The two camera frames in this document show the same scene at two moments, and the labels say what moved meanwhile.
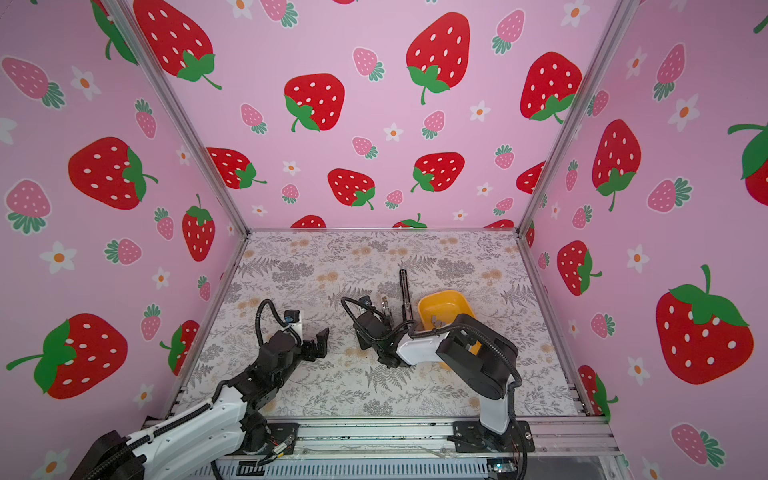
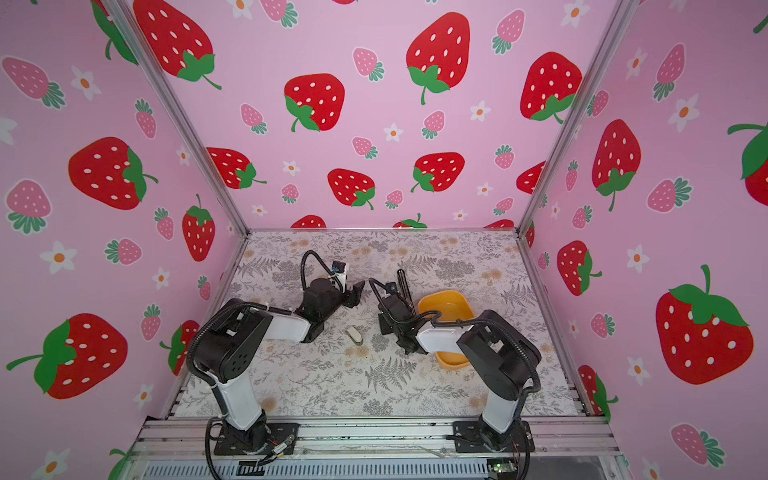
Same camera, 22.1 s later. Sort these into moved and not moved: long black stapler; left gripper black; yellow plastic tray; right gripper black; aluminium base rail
Moved: left gripper black; right gripper black
Not moved: yellow plastic tray; aluminium base rail; long black stapler
